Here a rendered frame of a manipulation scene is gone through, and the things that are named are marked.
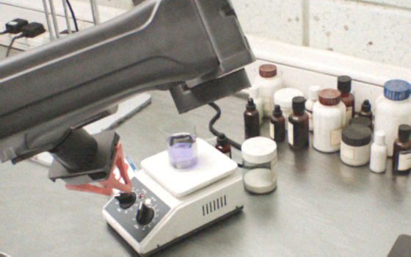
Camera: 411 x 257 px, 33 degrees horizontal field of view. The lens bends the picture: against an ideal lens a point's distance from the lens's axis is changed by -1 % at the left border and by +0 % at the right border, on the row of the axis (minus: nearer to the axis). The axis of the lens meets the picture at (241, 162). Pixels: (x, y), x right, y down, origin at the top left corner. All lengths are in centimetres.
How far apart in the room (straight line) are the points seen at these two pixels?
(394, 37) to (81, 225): 66
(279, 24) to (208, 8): 100
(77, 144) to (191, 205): 23
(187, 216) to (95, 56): 67
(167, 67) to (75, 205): 79
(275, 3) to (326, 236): 54
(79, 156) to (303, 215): 39
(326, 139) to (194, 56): 84
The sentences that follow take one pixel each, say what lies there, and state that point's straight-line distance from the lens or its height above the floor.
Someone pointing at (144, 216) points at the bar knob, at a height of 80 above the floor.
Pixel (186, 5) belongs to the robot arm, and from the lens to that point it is 47.
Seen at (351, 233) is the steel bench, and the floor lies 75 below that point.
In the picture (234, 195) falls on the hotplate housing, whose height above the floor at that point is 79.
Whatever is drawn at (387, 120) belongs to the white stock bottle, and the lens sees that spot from 127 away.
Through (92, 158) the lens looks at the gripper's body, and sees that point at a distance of 98.
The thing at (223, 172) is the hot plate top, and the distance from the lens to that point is 111.
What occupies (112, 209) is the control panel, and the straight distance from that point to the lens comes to 115.
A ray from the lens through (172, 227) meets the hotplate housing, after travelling 109.
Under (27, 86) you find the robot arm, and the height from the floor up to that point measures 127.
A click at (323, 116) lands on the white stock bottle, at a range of 127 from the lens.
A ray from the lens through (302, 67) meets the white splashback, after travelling 143.
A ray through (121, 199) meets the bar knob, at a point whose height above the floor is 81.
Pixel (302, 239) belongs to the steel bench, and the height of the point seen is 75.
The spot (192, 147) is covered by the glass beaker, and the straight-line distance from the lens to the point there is 110.
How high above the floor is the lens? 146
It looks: 33 degrees down
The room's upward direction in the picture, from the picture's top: 4 degrees counter-clockwise
